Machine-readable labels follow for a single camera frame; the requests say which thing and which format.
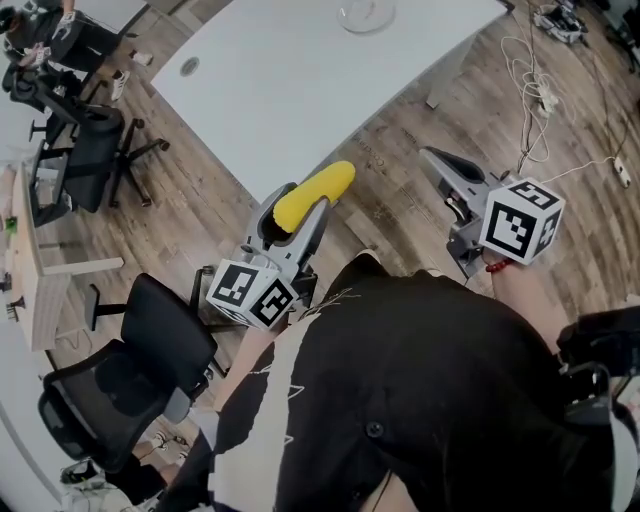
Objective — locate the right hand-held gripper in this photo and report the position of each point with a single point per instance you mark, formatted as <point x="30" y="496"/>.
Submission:
<point x="520" y="222"/>

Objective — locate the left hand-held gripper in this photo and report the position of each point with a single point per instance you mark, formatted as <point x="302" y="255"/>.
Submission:
<point x="252" y="292"/>

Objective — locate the yellow corn cob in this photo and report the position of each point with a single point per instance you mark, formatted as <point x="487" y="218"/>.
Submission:
<point x="312" y="195"/>

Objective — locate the clear glass plate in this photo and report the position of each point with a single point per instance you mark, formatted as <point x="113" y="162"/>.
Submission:
<point x="366" y="15"/>

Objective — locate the person's left forearm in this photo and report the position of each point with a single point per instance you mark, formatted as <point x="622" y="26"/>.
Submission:
<point x="247" y="365"/>

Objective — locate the person's right forearm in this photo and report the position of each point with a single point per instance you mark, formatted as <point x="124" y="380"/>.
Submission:
<point x="525" y="305"/>

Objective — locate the grey table leg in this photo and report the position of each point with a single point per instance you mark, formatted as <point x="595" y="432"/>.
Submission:
<point x="447" y="75"/>

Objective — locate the white power strip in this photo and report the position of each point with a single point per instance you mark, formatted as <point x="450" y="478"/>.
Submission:
<point x="548" y="101"/>

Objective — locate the pile of electronic equipment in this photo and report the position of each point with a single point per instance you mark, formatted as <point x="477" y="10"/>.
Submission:
<point x="560" y="22"/>

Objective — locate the black mesh office chair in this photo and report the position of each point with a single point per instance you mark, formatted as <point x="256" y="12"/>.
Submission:
<point x="150" y="350"/>

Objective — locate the person's black shirt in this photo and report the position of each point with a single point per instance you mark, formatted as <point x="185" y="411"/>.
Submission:
<point x="425" y="400"/>

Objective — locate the black chest-worn device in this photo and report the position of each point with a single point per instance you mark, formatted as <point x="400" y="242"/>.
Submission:
<point x="600" y="360"/>

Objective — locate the light wooden desk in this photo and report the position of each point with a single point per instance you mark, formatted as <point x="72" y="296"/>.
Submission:
<point x="35" y="280"/>

